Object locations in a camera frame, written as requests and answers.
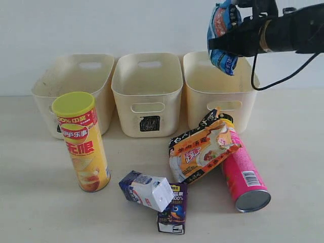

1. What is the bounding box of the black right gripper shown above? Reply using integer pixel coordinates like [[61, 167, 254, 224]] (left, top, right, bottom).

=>
[[208, 1, 278, 57]]

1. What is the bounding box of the blue noodle packet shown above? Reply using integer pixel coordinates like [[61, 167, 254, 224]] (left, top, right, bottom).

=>
[[207, 1, 242, 76]]

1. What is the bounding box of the orange snack bag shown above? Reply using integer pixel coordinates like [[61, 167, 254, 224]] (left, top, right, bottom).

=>
[[169, 107, 241, 184]]

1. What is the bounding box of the pink Lays chips can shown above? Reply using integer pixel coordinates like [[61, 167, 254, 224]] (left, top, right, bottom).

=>
[[219, 113, 271, 213]]

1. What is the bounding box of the yellow Lays chips can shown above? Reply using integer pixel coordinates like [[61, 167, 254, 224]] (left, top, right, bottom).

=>
[[52, 92, 110, 192]]

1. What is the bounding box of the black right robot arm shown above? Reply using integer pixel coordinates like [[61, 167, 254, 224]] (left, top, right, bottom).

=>
[[208, 1, 323, 57]]

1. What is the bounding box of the right cream plastic bin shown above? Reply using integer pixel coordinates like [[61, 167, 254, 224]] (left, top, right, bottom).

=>
[[183, 52, 256, 134]]

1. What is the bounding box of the cream plastic bin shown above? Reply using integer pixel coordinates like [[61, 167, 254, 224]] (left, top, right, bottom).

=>
[[31, 54, 115, 139], [111, 53, 183, 138], [183, 52, 256, 134]]

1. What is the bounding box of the middle cream plastic bin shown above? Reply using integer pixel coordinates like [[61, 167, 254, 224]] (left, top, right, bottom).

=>
[[111, 53, 183, 138]]

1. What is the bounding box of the left cream plastic bin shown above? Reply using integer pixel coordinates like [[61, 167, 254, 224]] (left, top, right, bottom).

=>
[[31, 54, 115, 139]]

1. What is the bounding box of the white blue milk carton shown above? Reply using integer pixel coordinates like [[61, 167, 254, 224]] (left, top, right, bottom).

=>
[[118, 171, 174, 212]]

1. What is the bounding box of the purple juice box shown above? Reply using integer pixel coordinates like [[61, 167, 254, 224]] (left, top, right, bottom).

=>
[[156, 183, 187, 235]]

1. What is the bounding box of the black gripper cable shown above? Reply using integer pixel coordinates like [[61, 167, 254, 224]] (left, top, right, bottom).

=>
[[251, 7, 324, 91]]

